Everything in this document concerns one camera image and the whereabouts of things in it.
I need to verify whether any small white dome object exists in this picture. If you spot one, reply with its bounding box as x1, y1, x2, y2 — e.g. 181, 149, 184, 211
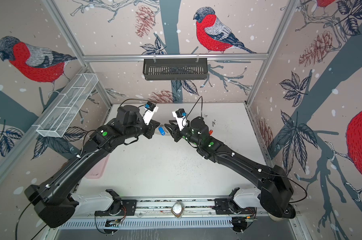
171, 202, 185, 219

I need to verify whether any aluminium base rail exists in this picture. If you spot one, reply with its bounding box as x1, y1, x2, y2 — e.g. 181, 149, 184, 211
63, 196, 278, 220

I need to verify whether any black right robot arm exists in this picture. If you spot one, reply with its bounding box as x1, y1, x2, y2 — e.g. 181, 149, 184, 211
165, 117, 296, 219

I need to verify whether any blue capped key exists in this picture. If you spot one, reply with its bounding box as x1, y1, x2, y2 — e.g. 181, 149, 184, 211
158, 127, 166, 136

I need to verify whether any white wire mesh basket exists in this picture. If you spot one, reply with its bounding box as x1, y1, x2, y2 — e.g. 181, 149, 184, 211
36, 73, 99, 138

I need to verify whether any black slotted wall basket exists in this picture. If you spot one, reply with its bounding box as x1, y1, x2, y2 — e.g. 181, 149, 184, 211
143, 58, 208, 81

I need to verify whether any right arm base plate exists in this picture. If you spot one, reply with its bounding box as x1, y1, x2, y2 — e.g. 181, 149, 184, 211
212, 198, 257, 216

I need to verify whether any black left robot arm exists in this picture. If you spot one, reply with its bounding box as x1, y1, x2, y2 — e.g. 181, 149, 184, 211
24, 102, 160, 228

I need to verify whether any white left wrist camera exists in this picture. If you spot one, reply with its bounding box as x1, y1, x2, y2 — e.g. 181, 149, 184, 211
143, 102, 159, 126

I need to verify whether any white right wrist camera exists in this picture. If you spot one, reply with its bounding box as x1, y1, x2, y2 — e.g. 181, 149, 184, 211
172, 109, 188, 131

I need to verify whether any pink rectangular tray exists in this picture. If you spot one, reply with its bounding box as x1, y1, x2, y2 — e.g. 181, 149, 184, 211
84, 154, 110, 179

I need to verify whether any tape roll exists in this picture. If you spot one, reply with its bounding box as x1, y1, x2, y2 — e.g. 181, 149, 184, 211
268, 205, 297, 222

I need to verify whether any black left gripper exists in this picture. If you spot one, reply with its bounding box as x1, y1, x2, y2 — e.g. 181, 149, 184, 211
125, 115, 162, 140

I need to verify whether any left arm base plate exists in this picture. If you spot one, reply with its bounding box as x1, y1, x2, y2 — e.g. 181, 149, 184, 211
95, 200, 137, 217

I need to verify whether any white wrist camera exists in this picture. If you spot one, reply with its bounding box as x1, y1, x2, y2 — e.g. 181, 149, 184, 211
172, 109, 188, 131
143, 102, 159, 126

